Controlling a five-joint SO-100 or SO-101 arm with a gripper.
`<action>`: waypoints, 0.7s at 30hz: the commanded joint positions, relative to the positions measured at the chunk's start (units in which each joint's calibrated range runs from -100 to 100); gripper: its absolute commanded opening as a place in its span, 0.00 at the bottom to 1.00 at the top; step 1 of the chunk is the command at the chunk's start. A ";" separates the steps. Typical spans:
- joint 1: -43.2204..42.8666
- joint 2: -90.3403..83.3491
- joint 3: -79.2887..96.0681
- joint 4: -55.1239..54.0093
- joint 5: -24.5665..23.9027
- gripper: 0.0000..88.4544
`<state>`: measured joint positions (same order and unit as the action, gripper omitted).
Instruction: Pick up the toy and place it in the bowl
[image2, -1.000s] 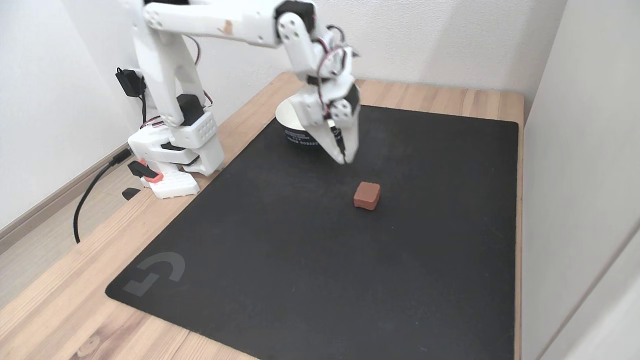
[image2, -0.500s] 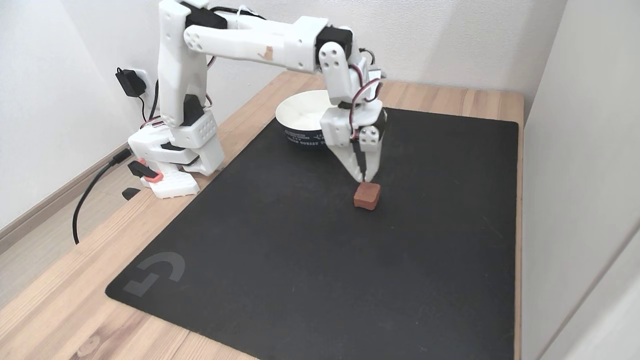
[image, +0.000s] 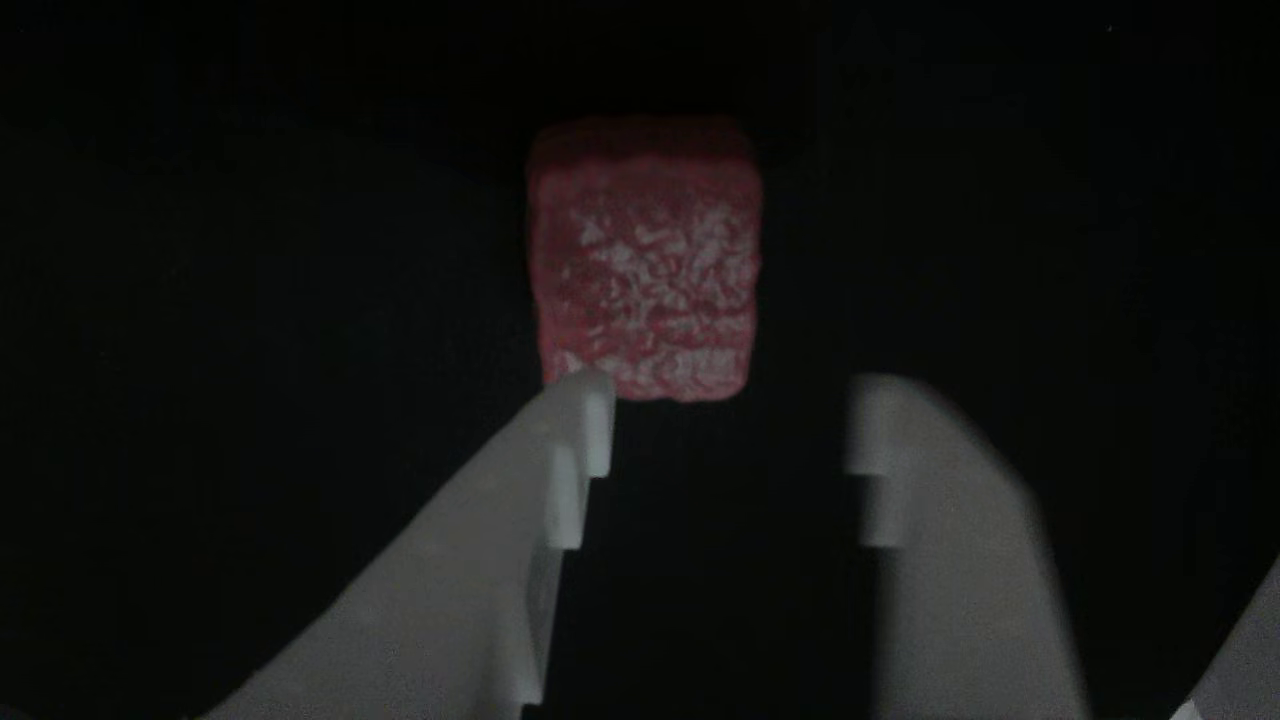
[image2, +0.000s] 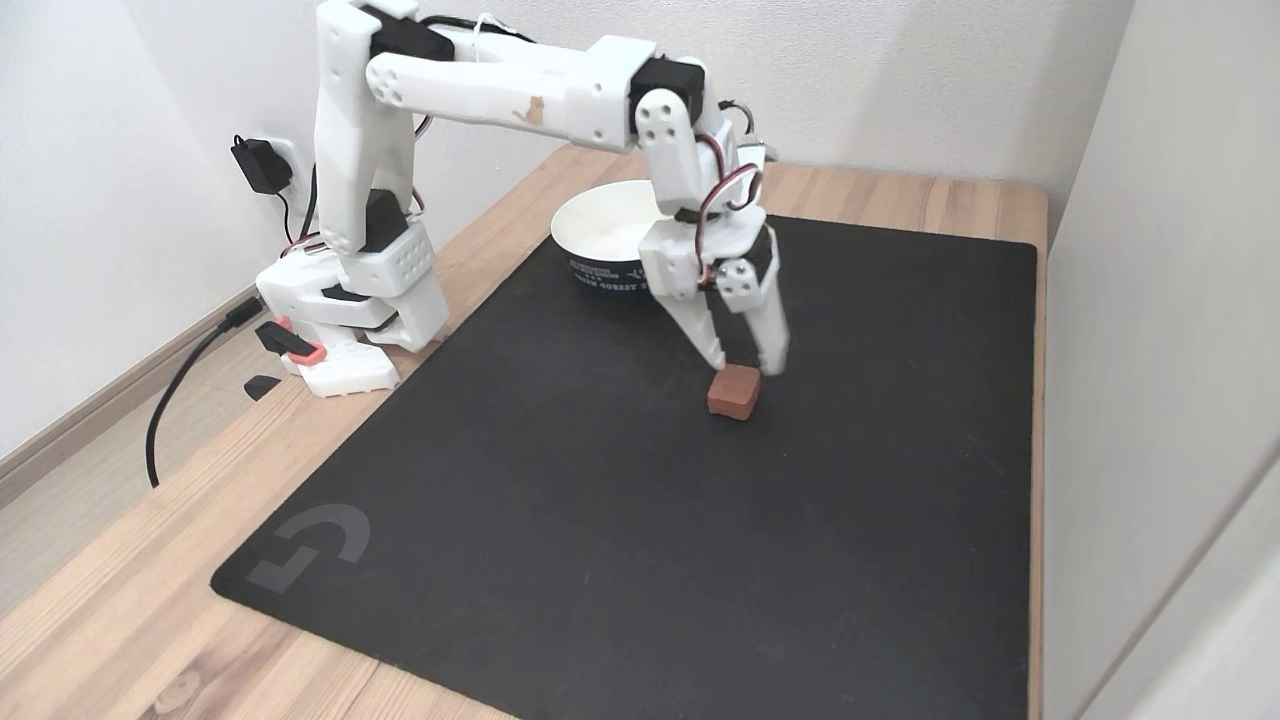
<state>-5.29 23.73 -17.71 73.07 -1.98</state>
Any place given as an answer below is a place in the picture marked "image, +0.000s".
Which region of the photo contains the reddish brown cube toy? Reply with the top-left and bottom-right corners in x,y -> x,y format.
527,115 -> 765,404

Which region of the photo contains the black desk mat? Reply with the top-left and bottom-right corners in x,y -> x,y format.
0,0 -> 1280,720

